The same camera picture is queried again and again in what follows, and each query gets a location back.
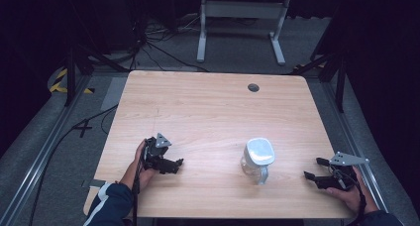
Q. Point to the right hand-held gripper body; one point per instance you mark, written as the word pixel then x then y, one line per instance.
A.
pixel 343 176

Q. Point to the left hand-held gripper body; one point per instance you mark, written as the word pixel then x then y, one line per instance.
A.
pixel 155 153

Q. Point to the person's left hand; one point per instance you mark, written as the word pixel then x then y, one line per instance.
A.
pixel 139 163

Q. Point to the person's right hand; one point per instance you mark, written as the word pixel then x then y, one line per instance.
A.
pixel 355 196

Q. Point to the clear glass pitcher white lid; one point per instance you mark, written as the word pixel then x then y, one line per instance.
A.
pixel 258 158

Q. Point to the grey tape piece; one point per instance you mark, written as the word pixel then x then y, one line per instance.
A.
pixel 92 183

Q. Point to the black cross tape mark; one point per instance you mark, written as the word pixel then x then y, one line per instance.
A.
pixel 83 127

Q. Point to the black tripod stand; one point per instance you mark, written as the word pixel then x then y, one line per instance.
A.
pixel 333 70
pixel 71 74

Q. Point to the grey round table grommet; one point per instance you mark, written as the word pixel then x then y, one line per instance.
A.
pixel 253 87

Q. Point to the yellow black floor tape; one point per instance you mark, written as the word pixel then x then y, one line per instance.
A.
pixel 61 84

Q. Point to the grey metal floor rail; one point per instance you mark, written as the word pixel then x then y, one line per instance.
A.
pixel 350 133
pixel 39 156

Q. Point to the white metal desk frame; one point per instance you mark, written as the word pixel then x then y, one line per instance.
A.
pixel 242 11

